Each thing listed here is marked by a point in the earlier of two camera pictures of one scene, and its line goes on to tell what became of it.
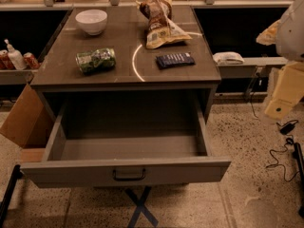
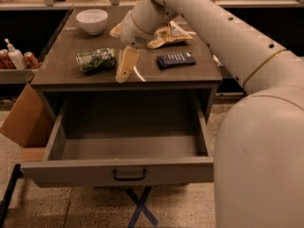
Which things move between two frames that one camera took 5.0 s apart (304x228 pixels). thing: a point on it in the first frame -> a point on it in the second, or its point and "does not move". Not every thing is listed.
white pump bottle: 16,57 does not move
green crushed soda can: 97,61 does not move
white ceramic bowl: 92,21 does not move
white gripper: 292,35 -> 130,31
